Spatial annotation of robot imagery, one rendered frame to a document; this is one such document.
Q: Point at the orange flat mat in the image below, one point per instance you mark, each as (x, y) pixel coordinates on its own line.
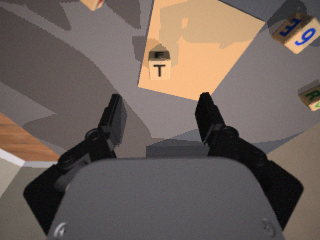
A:
(204, 37)

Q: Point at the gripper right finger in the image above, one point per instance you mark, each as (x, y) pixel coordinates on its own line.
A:
(281, 188)

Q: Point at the wooden letter block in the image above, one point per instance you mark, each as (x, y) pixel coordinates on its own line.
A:
(159, 63)
(311, 98)
(92, 4)
(298, 31)

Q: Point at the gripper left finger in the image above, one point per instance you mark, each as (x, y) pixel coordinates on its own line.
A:
(45, 193)

